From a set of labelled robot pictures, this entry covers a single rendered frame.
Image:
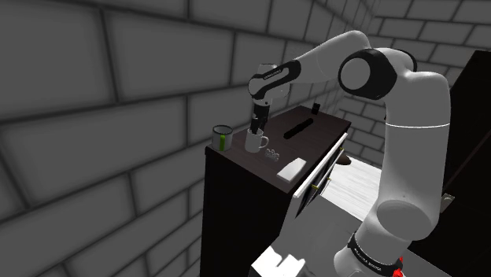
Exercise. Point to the small clear glass object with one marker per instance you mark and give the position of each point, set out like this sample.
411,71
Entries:
272,154

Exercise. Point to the brown round object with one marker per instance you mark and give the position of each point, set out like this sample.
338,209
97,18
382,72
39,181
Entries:
344,160

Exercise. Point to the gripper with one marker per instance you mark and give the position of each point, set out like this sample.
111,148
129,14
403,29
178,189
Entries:
261,111

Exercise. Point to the long black remote control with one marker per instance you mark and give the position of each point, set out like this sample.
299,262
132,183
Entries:
298,129

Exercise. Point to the tall dark cabinet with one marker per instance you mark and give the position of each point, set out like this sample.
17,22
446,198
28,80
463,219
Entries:
470,161

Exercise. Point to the white mug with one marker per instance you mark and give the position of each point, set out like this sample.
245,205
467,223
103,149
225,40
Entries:
253,144

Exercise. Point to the dark chest of drawers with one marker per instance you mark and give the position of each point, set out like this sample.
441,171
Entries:
238,199

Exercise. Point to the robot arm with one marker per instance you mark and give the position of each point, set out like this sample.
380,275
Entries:
414,145

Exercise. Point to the white flat box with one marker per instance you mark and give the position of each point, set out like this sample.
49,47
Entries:
291,170

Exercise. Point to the small black upright object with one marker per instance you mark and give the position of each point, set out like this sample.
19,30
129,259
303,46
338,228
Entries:
316,109

